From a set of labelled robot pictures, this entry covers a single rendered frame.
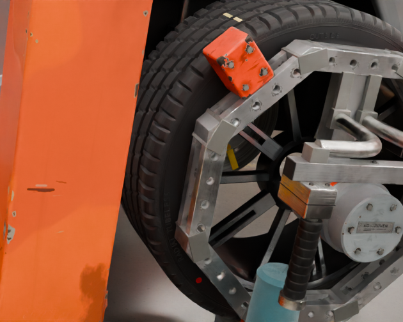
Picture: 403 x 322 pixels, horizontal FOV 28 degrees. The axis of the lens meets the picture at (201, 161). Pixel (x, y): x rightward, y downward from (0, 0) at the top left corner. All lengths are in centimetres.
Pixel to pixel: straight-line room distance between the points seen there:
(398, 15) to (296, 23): 52
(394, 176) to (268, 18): 36
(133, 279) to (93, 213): 176
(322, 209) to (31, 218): 43
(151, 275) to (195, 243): 156
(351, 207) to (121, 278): 166
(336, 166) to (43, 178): 44
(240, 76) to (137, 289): 162
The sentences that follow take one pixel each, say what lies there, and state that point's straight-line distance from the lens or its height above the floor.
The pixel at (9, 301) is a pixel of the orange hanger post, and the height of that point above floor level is 73.
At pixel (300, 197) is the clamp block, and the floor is 93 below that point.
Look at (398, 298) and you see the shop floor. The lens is 325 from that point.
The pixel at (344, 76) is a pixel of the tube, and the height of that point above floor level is 108.
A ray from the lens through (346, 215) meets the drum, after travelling 135.
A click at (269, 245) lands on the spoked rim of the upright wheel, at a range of 161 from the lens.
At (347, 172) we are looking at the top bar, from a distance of 125.
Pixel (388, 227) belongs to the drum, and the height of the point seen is 85.
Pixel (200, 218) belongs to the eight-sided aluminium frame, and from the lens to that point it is 139.
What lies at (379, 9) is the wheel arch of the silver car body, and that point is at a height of 116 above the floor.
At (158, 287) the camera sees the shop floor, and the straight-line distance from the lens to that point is 288.
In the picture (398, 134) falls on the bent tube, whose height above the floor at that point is 101.
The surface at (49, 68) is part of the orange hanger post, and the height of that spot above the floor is 108.
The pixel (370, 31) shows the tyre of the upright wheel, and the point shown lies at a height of 115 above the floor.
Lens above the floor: 132
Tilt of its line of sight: 18 degrees down
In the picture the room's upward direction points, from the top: 11 degrees clockwise
